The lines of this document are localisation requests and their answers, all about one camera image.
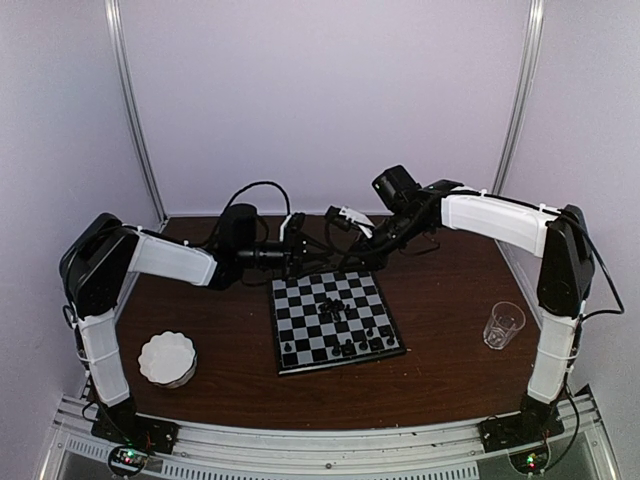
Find round control board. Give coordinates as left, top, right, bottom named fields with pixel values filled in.
left=107, top=445, right=150, bottom=477
left=509, top=445, right=550, bottom=476

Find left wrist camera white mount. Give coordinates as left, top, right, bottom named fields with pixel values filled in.
left=278, top=212, right=306, bottom=244

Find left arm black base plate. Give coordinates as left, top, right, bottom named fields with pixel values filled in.
left=91, top=416, right=179, bottom=454

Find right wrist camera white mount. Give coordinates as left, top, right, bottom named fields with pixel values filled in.
left=324, top=206, right=375, bottom=240

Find aluminium front rail frame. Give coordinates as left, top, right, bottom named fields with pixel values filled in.
left=32, top=393, right=622, bottom=479

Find clear drinking glass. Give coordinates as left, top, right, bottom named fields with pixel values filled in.
left=483, top=301, right=526, bottom=350

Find pile of black chess pieces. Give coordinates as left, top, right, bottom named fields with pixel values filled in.
left=319, top=298, right=356, bottom=322

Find right aluminium corner post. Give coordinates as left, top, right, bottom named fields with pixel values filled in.
left=491, top=0, right=546, bottom=194

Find right round control board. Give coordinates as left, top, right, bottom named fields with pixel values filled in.
left=509, top=445, right=550, bottom=476

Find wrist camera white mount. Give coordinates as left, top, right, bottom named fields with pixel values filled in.
left=278, top=212, right=306, bottom=244
left=324, top=206, right=375, bottom=240

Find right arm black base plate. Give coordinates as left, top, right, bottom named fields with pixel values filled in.
left=478, top=413, right=565, bottom=453

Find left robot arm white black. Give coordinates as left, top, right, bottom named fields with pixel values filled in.
left=59, top=203, right=331, bottom=444

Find left round control board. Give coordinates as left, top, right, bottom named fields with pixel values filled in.
left=107, top=445, right=150, bottom=477

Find left aluminium corner post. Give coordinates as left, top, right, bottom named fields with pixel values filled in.
left=104, top=0, right=168, bottom=223

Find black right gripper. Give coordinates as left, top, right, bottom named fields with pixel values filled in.
left=339, top=209, right=429, bottom=273

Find aluminium corner post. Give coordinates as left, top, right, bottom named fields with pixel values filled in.
left=491, top=0, right=546, bottom=194
left=104, top=0, right=168, bottom=223

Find white scalloped bowl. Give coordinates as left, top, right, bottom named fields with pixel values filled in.
left=138, top=331, right=198, bottom=389

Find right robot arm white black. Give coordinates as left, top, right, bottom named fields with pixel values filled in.
left=338, top=165, right=595, bottom=442

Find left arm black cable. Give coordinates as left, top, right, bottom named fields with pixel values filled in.
left=59, top=180, right=292, bottom=331

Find black and grey chessboard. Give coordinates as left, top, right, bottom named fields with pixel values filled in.
left=269, top=272, right=407, bottom=376

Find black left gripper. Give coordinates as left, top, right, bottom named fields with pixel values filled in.
left=237, top=228, right=334, bottom=281

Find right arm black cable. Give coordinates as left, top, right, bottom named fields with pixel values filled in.
left=564, top=214, right=626, bottom=451

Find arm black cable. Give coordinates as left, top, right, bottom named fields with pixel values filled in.
left=59, top=180, right=292, bottom=331
left=564, top=214, right=626, bottom=451

